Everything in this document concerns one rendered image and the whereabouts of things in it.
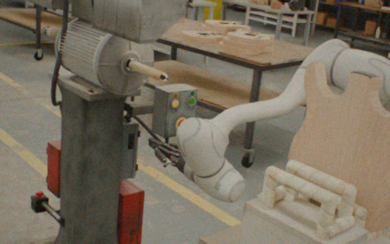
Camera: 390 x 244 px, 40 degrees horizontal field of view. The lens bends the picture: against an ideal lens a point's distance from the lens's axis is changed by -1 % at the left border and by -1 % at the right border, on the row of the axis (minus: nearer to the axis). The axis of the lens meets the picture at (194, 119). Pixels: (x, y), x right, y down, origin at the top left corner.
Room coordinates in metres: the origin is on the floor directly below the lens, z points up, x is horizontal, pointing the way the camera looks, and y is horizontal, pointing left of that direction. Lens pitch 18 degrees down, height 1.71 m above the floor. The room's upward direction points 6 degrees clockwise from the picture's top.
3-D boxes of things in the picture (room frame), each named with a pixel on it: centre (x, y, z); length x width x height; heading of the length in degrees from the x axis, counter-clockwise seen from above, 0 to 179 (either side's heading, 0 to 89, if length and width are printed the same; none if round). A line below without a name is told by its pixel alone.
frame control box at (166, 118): (2.24, 0.15, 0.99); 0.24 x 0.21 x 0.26; 41
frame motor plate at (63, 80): (2.19, 0.44, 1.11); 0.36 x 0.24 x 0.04; 41
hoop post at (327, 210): (1.09, -0.31, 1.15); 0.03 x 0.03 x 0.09
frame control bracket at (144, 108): (2.20, 0.20, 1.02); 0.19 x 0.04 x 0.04; 131
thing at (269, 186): (1.22, -0.20, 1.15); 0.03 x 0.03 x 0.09
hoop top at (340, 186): (1.21, -0.32, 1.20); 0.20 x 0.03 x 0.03; 44
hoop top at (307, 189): (1.15, -0.26, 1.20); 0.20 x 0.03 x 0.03; 44
